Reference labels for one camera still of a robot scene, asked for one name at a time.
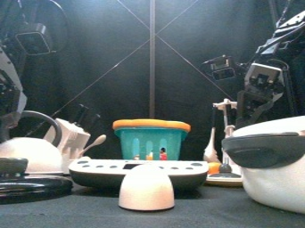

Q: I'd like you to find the white toy spoon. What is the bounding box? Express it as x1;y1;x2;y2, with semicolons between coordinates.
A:
77;134;109;159

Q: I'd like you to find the black pot lid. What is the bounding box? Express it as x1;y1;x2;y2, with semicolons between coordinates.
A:
0;157;74;206

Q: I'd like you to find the white hanging toy spatula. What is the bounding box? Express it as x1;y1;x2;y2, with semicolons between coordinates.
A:
202;126;223;164

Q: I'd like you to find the black toy knife handle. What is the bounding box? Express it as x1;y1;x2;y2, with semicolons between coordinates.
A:
70;103;91;126
82;112;103;134

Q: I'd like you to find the red small toy in basket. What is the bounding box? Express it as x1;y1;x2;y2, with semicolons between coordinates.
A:
158;147;169;161

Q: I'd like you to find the orange toy fruit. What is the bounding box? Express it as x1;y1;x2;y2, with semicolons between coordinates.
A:
206;161;224;175

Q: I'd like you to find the white toy pot grey handle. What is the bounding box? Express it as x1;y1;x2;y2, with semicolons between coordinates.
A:
221;115;305;216

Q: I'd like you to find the white toy kettle grey handle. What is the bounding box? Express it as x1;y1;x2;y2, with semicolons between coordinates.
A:
0;110;66;175

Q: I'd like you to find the white toy knife block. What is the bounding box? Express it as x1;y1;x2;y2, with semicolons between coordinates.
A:
43;118;93;175

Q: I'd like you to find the white toy egg half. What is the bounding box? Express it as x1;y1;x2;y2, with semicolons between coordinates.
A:
118;164;177;212

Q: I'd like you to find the teal basket with orange rim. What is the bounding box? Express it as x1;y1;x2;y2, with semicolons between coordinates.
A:
112;118;192;161

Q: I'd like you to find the vertical metal frame pole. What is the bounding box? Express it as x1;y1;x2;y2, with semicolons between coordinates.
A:
149;0;157;119

